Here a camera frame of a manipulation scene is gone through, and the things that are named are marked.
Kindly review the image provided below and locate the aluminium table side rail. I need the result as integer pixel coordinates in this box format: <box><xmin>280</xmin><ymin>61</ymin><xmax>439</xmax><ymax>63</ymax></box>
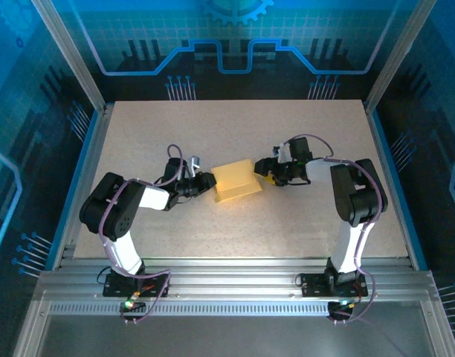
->
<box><xmin>51</xmin><ymin>103</ymin><xmax>115</xmax><ymax>271</ymax></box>
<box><xmin>363</xmin><ymin>100</ymin><xmax>429</xmax><ymax>271</ymax></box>

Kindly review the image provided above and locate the aluminium frame post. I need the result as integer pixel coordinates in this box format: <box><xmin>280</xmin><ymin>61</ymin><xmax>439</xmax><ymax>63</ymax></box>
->
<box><xmin>364</xmin><ymin>0</ymin><xmax>439</xmax><ymax>111</ymax></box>
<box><xmin>30</xmin><ymin>0</ymin><xmax>108</xmax><ymax>112</ymax></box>

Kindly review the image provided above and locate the aluminium mounting rail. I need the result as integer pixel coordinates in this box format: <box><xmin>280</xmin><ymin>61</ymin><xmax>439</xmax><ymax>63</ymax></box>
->
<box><xmin>36</xmin><ymin>256</ymin><xmax>439</xmax><ymax>304</ymax></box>

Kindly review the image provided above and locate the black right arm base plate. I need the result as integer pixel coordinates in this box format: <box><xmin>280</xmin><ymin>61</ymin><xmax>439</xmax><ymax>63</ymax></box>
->
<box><xmin>297</xmin><ymin>273</ymin><xmax>369</xmax><ymax>298</ymax></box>

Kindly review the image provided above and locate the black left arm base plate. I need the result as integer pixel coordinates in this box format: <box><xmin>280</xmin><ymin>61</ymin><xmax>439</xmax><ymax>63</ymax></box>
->
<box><xmin>102</xmin><ymin>273</ymin><xmax>172</xmax><ymax>298</ymax></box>

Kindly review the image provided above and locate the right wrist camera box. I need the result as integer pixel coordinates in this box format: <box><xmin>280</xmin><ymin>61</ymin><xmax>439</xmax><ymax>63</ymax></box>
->
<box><xmin>273</xmin><ymin>143</ymin><xmax>292</xmax><ymax>164</ymax></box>

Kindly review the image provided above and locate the small controller board with LEDs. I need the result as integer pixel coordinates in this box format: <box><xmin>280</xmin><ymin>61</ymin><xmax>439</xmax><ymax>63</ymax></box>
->
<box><xmin>119</xmin><ymin>297</ymin><xmax>146</xmax><ymax>313</ymax></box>
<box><xmin>328</xmin><ymin>299</ymin><xmax>357</xmax><ymax>316</ymax></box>

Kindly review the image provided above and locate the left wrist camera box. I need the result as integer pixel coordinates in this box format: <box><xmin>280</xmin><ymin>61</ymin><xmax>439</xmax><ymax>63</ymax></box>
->
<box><xmin>185</xmin><ymin>155</ymin><xmax>203</xmax><ymax>179</ymax></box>

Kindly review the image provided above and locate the slotted grey cable duct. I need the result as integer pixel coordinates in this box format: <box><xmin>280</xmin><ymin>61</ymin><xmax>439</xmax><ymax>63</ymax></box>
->
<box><xmin>48</xmin><ymin>303</ymin><xmax>338</xmax><ymax>317</ymax></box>

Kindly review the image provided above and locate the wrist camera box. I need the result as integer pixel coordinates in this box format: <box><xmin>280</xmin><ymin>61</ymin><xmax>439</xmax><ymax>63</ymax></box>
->
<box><xmin>273</xmin><ymin>143</ymin><xmax>292</xmax><ymax>164</ymax></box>
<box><xmin>185</xmin><ymin>155</ymin><xmax>203</xmax><ymax>179</ymax></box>

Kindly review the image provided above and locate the yellow paper box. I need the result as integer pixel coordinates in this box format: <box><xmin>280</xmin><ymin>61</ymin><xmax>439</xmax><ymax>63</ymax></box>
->
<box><xmin>211</xmin><ymin>158</ymin><xmax>262</xmax><ymax>204</ymax></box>

